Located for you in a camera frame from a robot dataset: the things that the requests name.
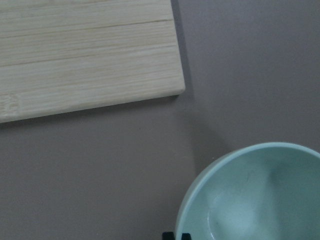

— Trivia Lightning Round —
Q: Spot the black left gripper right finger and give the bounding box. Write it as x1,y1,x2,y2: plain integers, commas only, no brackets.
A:
181,233,192,240

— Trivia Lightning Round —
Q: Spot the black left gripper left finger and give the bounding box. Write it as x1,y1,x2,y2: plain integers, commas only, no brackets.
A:
161,232,174,240

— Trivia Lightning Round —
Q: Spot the green bowl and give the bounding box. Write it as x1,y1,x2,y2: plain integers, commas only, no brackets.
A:
174,142,320,240

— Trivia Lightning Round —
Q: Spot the bamboo cutting board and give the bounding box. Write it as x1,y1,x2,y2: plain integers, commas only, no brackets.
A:
0,0,185,123

